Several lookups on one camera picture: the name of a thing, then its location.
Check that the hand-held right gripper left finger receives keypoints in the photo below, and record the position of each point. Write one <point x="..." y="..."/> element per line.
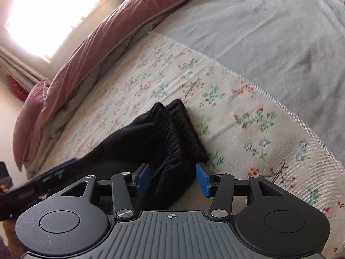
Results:
<point x="144" y="179"/>

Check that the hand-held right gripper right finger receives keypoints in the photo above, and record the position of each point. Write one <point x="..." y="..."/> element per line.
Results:
<point x="203" y="179"/>

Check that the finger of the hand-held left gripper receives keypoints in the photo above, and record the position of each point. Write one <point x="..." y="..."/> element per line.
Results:
<point x="59" y="168"/>

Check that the black pants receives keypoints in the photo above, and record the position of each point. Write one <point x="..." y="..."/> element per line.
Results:
<point x="161" y="145"/>

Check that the pink pillow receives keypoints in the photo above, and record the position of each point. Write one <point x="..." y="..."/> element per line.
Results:
<point x="27" y="118"/>

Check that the floral blanket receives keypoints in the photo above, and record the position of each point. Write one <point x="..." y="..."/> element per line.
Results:
<point x="242" y="99"/>

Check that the red floral bag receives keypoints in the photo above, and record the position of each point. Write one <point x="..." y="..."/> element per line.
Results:
<point x="17" y="87"/>

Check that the pink duvet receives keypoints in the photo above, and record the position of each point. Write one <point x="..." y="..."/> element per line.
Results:
<point x="107" y="40"/>

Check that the window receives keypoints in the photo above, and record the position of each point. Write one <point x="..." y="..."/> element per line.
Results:
<point x="48" y="16"/>

